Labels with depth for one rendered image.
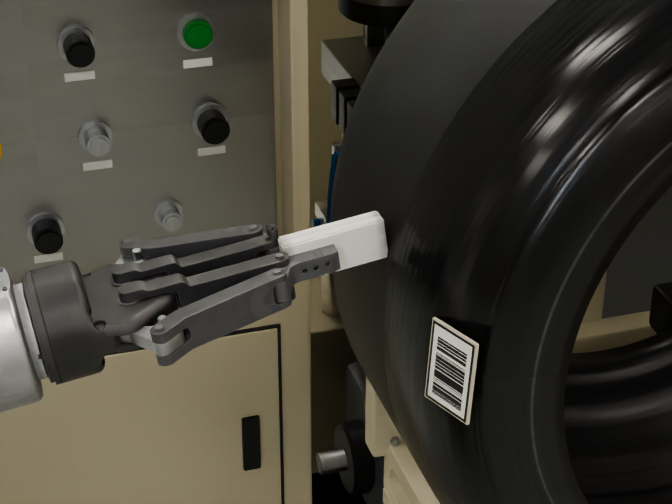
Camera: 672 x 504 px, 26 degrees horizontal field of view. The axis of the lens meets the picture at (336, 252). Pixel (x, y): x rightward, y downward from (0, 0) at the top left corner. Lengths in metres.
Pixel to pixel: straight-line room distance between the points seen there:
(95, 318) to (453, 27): 0.31
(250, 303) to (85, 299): 0.10
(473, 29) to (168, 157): 0.63
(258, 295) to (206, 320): 0.04
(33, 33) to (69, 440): 0.45
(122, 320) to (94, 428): 0.72
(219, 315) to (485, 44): 0.24
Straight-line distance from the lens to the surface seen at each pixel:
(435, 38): 1.00
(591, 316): 1.43
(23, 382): 0.92
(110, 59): 1.48
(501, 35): 0.94
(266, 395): 1.65
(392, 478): 1.41
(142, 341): 0.91
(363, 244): 0.96
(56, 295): 0.92
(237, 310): 0.92
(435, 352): 0.93
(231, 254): 0.96
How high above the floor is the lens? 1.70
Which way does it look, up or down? 29 degrees down
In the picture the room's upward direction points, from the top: straight up
